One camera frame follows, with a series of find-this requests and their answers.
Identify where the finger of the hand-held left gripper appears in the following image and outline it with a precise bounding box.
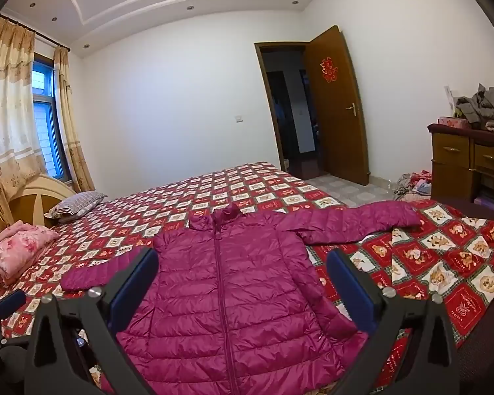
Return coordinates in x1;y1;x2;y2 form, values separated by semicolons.
0;289;28;327

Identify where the heap of colourful clothes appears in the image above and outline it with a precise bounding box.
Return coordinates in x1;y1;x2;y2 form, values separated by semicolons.
393;169;435;203

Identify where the window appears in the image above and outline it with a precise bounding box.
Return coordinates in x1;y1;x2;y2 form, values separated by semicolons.
31;53;72;182

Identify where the pile of grey clothes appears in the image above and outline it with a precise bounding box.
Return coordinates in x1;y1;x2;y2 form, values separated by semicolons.
455;83;494;136

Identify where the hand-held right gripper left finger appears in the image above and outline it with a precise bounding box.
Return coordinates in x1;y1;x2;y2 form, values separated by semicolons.
23;248;161;395

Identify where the red paper door decoration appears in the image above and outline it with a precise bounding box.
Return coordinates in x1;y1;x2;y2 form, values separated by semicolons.
320;54;341;84

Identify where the narrow beige floral curtain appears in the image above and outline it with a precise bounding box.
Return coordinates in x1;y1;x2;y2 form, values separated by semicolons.
53;45;95;193

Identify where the wooden dresser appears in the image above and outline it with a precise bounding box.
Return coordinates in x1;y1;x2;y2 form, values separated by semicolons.
427;122;494;205

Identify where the pink folded blanket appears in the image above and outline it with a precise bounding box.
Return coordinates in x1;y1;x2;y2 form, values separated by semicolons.
0;220;61;288

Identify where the blue cloth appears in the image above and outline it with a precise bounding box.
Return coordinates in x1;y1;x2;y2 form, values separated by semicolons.
274;98;287;132

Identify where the striped pillow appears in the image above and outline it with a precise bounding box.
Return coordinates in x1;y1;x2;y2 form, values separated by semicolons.
44;191;108;220

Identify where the cream wooden headboard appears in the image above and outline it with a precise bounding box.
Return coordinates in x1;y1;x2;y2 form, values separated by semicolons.
0;173;77;251

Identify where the red checked printed bed sheet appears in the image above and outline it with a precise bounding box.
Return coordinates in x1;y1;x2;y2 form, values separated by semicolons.
0;161;494;395

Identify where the magenta puffer jacket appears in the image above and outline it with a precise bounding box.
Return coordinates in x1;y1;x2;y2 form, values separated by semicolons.
60;202;423;395

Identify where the pink patterned box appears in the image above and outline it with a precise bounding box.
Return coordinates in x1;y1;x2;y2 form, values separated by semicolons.
437;116;472;129

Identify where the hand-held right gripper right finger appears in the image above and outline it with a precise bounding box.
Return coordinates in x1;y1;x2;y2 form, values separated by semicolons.
325;249;462;395

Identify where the wide beige floral curtain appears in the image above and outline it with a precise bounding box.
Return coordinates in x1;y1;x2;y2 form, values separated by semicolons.
0;16;48;215

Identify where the brown wooden door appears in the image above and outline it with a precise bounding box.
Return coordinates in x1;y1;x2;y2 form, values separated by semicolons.
302;25;370;186

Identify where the curtain rod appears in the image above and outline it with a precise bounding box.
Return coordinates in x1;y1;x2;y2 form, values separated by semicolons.
0;14;71;52

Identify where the dark wooden door frame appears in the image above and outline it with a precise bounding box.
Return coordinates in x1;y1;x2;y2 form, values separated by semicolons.
254;41;314;172

